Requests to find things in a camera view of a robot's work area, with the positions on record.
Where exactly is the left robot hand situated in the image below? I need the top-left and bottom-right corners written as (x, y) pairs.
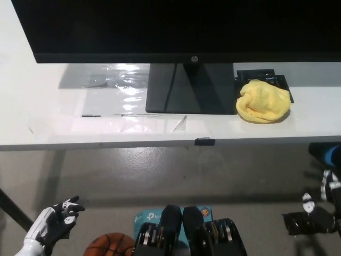
top-left (25, 196), bottom-right (85, 248)

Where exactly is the orange basketball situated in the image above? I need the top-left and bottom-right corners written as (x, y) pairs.
top-left (84, 233), bottom-right (136, 256)

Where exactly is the left black robot body block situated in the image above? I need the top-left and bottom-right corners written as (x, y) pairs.
top-left (132, 204), bottom-right (182, 256)

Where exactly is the black diagonal desk leg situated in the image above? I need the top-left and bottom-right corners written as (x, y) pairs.
top-left (0, 188), bottom-right (34, 231)

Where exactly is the teal tp-link box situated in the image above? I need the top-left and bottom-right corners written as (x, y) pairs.
top-left (133, 205), bottom-right (214, 246)

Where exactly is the yellow microfibre cloth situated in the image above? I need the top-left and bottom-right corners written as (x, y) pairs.
top-left (236, 78), bottom-right (291, 124)

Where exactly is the clear plastic sheet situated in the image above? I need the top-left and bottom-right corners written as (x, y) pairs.
top-left (28, 63), bottom-right (189, 137)

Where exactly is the black and blue object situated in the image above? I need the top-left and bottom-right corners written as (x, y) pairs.
top-left (308, 142), bottom-right (341, 167)

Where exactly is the black HP monitor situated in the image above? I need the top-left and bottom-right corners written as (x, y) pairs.
top-left (10, 0), bottom-right (341, 115)

